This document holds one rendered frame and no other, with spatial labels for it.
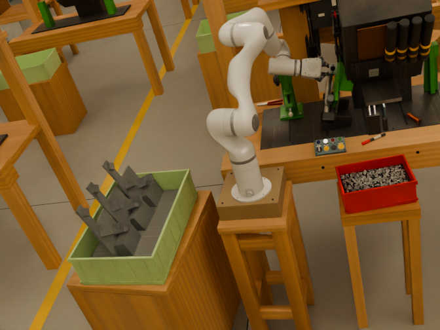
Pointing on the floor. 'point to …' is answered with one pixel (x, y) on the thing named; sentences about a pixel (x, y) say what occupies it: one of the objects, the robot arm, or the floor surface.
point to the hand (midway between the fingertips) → (330, 69)
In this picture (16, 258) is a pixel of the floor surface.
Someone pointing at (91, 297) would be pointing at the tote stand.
